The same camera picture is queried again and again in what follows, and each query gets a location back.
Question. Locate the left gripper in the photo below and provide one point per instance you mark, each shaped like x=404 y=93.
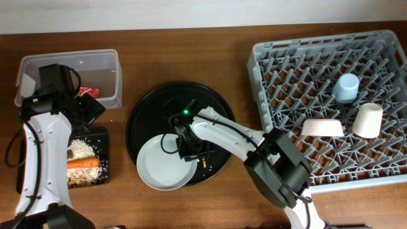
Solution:
x=92 y=109

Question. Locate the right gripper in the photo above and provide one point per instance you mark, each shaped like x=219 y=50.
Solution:
x=187 y=154

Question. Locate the red snack wrapper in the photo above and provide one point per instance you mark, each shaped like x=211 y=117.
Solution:
x=93 y=92

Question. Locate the wooden chopstick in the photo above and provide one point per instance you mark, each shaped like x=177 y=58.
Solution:
x=204 y=164

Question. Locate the grey plate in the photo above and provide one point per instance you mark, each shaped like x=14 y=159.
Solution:
x=160 y=167

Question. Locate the pile of white rice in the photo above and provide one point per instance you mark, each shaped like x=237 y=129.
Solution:
x=83 y=149

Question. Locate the dark brown food chunk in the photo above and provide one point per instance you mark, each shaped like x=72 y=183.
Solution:
x=70 y=154

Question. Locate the orange carrot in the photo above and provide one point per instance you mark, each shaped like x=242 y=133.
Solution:
x=83 y=163

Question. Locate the peanut shells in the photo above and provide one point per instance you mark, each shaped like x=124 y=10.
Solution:
x=79 y=182

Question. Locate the light blue cup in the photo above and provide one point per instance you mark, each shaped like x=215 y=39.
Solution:
x=346 y=88

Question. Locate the white cup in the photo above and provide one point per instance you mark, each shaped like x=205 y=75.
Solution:
x=368 y=121

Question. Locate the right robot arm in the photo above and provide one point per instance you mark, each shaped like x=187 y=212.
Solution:
x=276 y=166

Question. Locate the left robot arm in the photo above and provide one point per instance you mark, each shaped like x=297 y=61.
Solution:
x=49 y=117

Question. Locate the grey dishwasher rack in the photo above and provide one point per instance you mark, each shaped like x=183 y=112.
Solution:
x=292 y=81

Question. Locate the round black serving tray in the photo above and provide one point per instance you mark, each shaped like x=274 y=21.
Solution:
x=147 y=120

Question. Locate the clear plastic bin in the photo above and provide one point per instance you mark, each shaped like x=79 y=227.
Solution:
x=99 y=69

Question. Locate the black rectangular tray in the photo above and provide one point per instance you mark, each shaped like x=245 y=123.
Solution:
x=99 y=138

